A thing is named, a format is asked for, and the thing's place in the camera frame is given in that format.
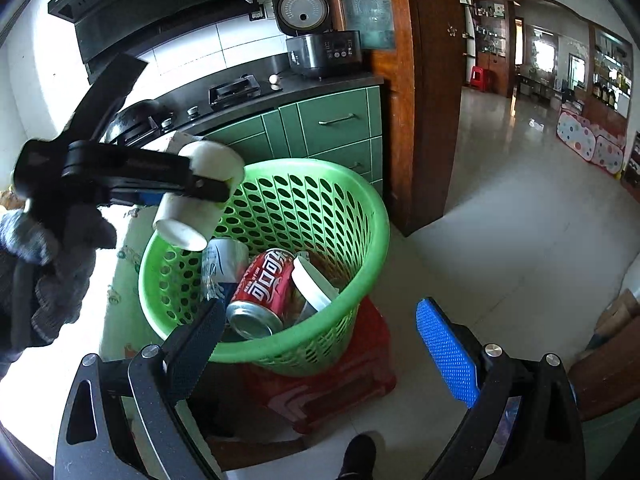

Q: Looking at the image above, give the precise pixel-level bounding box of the green kitchen cabinet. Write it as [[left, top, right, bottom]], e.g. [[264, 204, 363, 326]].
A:
[[197, 85, 386, 201]]

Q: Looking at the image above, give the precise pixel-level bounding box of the person's black shoe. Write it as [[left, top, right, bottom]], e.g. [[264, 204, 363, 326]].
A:
[[336, 434, 378, 480]]

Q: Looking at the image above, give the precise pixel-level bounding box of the colourful dotted play fence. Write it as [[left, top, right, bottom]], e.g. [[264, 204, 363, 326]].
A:
[[556, 107, 628, 178]]

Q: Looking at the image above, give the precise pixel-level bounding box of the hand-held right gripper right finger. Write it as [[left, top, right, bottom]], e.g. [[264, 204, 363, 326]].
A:
[[416, 297, 587, 480]]

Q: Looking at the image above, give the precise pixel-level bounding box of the red soda can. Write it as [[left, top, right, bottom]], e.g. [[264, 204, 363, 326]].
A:
[[226, 248, 297, 343]]

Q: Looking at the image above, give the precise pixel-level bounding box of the wooden display shelf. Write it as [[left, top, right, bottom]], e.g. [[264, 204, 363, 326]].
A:
[[470, 0, 518, 98]]

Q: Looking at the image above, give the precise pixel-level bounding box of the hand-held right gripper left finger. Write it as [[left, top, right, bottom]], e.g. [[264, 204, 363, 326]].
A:
[[54, 299, 228, 480]]

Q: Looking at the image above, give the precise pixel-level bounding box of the black range hood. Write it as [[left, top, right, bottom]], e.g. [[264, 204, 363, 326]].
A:
[[47, 0, 258, 78]]

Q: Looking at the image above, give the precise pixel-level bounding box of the cardboard box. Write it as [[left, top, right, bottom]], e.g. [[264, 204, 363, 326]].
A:
[[582, 287, 640, 356]]

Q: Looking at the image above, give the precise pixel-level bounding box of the printed white tablecloth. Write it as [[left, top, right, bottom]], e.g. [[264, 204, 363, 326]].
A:
[[97, 202, 176, 366]]

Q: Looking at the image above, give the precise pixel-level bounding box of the small red plastic stool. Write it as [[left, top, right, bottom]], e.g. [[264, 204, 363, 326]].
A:
[[469, 66, 493, 92]]

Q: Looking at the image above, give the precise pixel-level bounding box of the black wok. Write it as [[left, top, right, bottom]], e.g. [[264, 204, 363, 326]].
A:
[[102, 100, 176, 146]]

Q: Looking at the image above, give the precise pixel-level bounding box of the green plastic basket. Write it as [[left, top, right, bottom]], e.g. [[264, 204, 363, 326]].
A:
[[138, 158, 391, 378]]

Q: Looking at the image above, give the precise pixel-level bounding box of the black gas stove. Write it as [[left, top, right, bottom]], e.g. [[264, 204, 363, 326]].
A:
[[112, 74, 283, 143]]

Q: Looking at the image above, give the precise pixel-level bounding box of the blue and white can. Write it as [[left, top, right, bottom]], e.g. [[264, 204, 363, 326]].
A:
[[200, 237, 249, 311]]

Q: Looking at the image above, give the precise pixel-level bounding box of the person's left hand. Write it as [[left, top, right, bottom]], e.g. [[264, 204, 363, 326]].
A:
[[0, 204, 118, 348]]

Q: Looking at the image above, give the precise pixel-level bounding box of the black rice cooker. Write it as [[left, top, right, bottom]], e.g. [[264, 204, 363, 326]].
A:
[[271, 0, 362, 80]]

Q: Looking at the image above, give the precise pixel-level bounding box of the white paper cup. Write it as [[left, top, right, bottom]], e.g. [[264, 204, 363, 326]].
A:
[[152, 139, 245, 251]]

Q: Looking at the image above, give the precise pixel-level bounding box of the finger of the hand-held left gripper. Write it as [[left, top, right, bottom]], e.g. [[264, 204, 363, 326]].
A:
[[67, 140, 232, 203], [102, 187, 168, 208]]

